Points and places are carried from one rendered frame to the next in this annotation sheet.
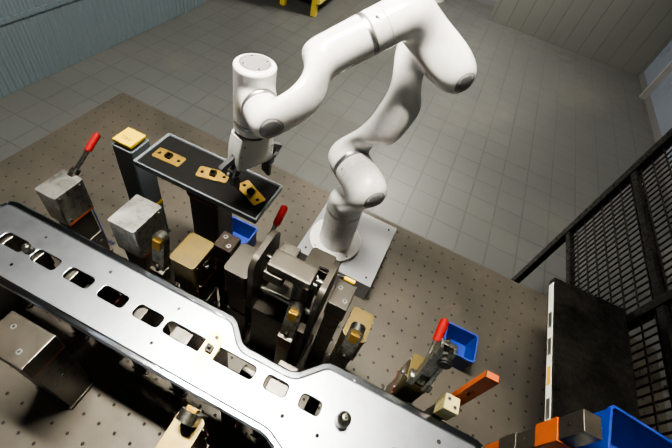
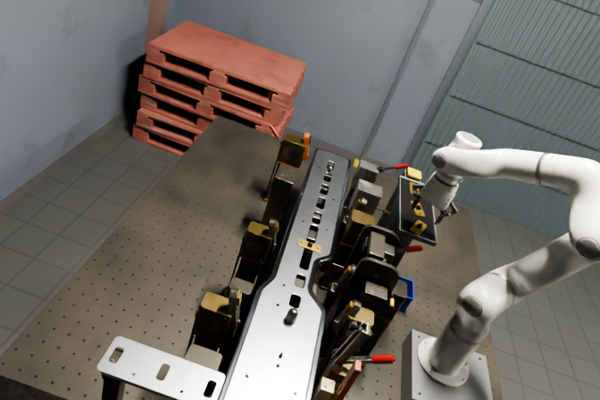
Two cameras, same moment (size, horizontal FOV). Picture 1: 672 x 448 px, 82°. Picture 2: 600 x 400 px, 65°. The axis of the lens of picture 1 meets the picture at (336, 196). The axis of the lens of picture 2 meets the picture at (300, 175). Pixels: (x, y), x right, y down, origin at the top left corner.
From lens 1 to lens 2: 1.05 m
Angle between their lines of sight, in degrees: 59
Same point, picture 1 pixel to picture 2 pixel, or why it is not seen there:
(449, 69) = (579, 225)
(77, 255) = (336, 187)
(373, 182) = (483, 290)
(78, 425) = not seen: hidden behind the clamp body
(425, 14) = (586, 175)
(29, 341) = (287, 176)
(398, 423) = (299, 361)
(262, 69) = (467, 139)
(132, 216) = (367, 187)
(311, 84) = (476, 155)
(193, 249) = (364, 218)
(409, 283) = not seen: outside the picture
